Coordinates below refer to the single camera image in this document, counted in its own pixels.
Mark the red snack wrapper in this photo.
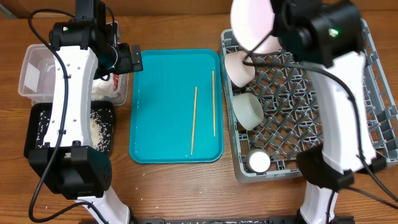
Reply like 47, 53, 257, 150
113, 74, 119, 91

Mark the white napkin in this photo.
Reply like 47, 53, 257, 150
91, 78, 114, 101

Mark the wooden chopstick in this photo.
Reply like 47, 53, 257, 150
190, 86, 198, 156
212, 71, 216, 137

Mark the white bowl with rice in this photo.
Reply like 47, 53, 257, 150
224, 51, 255, 88

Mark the large white plate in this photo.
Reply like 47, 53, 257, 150
230, 0, 274, 52

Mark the pale green shallow bowl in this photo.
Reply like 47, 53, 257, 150
232, 93, 264, 131

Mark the small white cup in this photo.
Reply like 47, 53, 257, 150
246, 149, 271, 173

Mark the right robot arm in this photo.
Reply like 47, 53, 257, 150
271, 1, 386, 223

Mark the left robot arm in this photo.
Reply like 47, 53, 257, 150
28, 1, 143, 223

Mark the grey dishwasher rack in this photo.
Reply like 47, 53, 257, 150
221, 21, 397, 183

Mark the black plastic tray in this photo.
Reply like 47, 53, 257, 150
24, 101, 116, 159

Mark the spilled rice pile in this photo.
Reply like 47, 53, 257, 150
35, 108, 114, 155

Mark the clear plastic bin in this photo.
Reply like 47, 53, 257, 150
18, 44, 129, 106

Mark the teal serving tray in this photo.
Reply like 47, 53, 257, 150
129, 49, 224, 164

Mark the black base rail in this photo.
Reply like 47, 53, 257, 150
79, 214, 355, 224

